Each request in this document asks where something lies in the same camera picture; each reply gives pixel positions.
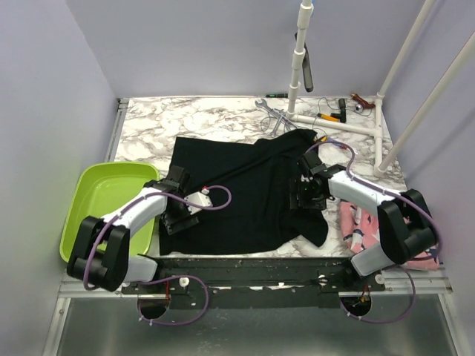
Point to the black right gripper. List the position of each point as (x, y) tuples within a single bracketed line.
[(296, 185)]

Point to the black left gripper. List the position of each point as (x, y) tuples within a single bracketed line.
[(175, 224)]

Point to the black garment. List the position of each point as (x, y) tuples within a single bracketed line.
[(254, 180)]

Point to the pink patterned garment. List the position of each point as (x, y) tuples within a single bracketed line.
[(360, 230)]

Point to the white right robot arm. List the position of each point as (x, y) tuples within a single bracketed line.
[(406, 231)]

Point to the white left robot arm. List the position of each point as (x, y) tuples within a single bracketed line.
[(100, 254)]

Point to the lime green laundry basket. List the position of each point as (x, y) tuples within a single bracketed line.
[(101, 189)]

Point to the black T-shaped tool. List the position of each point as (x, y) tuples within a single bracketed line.
[(341, 116)]

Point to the chrome combination wrench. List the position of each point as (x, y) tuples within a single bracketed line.
[(262, 104)]

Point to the green black precision screwdriver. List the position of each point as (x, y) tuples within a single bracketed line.
[(276, 95)]

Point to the white PVC pipe stand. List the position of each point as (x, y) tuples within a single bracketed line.
[(377, 133)]

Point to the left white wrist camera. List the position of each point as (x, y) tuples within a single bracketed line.
[(197, 202)]

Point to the blue red handled screwdriver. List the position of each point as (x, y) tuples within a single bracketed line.
[(346, 147)]

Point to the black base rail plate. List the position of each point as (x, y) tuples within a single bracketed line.
[(255, 283)]

